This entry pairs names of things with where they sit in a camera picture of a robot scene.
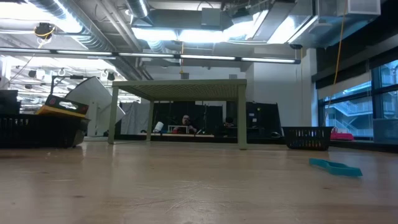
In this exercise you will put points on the black plastic mesh basket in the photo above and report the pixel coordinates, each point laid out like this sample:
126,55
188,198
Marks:
40,132
308,138

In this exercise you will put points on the white frame box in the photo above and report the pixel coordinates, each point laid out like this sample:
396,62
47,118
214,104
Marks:
174,126

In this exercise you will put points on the teal wide rubber band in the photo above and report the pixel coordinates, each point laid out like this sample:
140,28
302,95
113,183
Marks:
339,169

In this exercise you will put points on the black aluminium rig frame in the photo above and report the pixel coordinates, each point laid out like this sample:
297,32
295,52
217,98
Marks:
264,140

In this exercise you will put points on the black light stand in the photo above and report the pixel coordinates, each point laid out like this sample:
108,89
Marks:
51,93

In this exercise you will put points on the long LED light bar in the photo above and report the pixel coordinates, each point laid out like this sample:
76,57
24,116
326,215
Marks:
205,57

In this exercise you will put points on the black monitor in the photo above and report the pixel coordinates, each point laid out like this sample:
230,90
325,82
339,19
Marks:
9,102

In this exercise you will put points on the person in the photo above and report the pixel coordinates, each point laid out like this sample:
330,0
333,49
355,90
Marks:
229,120
186,119

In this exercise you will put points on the red storage box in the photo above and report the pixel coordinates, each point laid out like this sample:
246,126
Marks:
342,136

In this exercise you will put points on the white cylinder object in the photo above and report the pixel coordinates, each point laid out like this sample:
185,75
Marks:
158,127

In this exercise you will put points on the black partition screen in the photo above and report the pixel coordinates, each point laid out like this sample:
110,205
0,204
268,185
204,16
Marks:
267,118
205,115

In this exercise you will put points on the yellow crayon box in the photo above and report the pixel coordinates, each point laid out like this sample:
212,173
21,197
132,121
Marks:
66,105

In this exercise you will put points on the green perforated metal shelf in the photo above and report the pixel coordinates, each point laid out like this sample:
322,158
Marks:
186,85

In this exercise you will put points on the grey cloth cover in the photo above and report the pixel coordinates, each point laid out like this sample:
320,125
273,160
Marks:
135,118

